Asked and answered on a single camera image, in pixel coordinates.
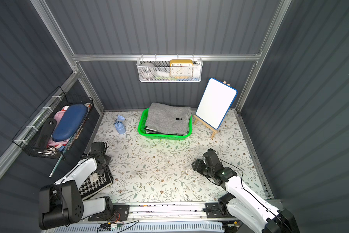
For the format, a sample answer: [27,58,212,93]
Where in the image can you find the yellow alarm clock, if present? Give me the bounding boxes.
[170,59,194,79]

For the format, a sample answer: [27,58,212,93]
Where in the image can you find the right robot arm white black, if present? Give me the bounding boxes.
[192,149,300,233]

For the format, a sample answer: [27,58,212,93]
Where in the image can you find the green plastic basket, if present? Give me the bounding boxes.
[137,108,192,140]

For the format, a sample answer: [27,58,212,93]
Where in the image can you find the pink item in basket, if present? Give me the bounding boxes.
[47,105,69,151]

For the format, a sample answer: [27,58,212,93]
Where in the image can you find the wooden easel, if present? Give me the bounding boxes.
[193,115,217,139]

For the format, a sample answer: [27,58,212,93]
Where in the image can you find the black white checkered scarf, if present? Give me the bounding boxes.
[144,126,183,136]

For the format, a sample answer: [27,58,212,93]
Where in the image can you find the floral table cloth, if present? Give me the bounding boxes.
[95,111,266,203]

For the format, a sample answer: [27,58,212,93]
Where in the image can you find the grey scarf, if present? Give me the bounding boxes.
[145,103,191,135]

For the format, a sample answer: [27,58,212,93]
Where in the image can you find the black remote in basket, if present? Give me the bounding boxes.
[34,118,57,150]

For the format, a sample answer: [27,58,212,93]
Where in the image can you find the houndstooth scarf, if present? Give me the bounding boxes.
[79,170,113,200]

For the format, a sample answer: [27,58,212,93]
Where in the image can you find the small whiteboard blue frame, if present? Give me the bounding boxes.
[195,78,238,130]

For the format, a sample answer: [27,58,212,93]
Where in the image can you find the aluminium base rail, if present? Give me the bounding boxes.
[45,199,289,226]

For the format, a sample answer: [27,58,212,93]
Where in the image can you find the black wire side basket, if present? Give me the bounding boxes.
[12,87,94,160]

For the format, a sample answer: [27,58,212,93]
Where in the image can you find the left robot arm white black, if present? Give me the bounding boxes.
[39,142,114,230]

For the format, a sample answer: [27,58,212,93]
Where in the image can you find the blue oval case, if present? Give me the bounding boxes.
[52,104,88,142]

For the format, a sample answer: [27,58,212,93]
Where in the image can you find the white tape roll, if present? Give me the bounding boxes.
[138,62,156,80]

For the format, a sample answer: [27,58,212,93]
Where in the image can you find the white wire wall basket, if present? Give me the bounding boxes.
[136,57,203,83]

